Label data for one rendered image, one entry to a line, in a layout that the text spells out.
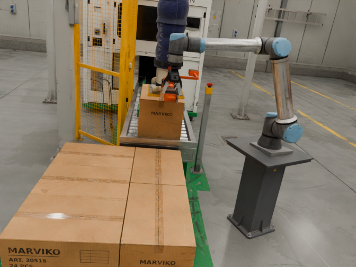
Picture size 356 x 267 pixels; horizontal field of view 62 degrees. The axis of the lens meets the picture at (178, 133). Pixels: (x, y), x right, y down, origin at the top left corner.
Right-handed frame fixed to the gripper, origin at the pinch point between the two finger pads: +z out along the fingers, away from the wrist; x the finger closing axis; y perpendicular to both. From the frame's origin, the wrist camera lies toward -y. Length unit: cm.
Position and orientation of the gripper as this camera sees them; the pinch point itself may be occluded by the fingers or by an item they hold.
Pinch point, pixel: (171, 95)
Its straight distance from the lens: 189.1
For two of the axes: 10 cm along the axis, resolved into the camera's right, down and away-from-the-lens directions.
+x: -9.9, -0.8, -1.1
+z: -1.1, 9.2, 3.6
